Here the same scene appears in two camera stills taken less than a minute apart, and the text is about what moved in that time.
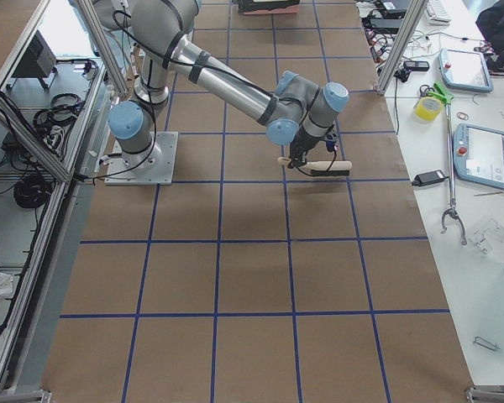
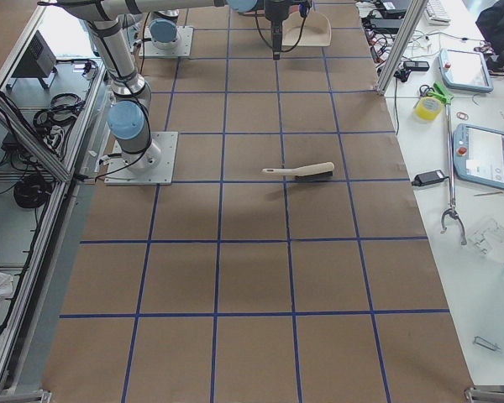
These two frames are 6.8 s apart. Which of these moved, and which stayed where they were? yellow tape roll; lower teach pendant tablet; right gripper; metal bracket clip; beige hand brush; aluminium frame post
Moved: right gripper; beige hand brush
Stayed: aluminium frame post; metal bracket clip; yellow tape roll; lower teach pendant tablet
